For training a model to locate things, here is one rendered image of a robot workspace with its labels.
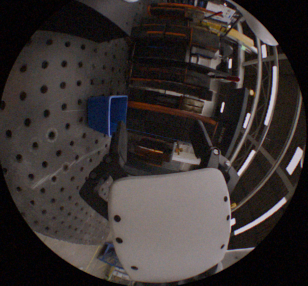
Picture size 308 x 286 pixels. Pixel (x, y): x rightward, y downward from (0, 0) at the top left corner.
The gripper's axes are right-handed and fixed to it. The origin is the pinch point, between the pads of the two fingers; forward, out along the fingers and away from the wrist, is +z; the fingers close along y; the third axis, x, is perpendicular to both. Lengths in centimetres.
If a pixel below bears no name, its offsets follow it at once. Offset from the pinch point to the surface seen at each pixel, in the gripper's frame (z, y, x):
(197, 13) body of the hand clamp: 58, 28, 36
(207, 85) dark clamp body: 28.2, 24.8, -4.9
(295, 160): -114, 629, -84
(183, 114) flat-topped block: 14.6, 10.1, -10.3
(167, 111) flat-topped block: 16.3, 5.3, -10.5
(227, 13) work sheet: 96, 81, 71
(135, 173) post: 5.1, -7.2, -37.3
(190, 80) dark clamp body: 30.9, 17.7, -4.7
